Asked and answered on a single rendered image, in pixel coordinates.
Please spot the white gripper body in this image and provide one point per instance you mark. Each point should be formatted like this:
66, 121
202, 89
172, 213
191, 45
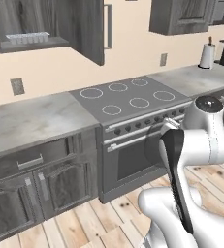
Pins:
172, 124

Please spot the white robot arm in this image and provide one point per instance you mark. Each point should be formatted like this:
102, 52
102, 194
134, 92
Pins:
200, 142

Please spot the black stove knob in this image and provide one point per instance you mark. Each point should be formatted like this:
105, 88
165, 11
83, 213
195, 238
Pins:
138, 125
157, 119
128, 128
182, 110
117, 131
166, 116
148, 122
174, 113

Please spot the grey stove with hob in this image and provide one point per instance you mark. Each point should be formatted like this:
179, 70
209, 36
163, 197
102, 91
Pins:
129, 93

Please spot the grey oven door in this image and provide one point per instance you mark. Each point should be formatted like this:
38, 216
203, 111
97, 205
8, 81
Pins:
129, 161

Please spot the white paper towel roll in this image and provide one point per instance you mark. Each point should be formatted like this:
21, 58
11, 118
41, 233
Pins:
207, 56

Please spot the grey base cupboard door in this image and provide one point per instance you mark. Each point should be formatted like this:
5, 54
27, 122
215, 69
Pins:
6, 210
68, 187

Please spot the grey drawer front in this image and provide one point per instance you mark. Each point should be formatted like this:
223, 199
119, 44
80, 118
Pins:
52, 151

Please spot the grey wall socket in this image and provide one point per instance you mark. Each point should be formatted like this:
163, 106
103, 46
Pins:
17, 86
163, 59

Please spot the grey closed wall cabinet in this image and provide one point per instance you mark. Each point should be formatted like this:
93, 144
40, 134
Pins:
181, 16

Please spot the grey wall cabinet door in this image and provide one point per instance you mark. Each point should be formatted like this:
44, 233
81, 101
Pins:
86, 29

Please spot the grey open wall cabinet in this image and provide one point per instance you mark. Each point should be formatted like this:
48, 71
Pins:
6, 19

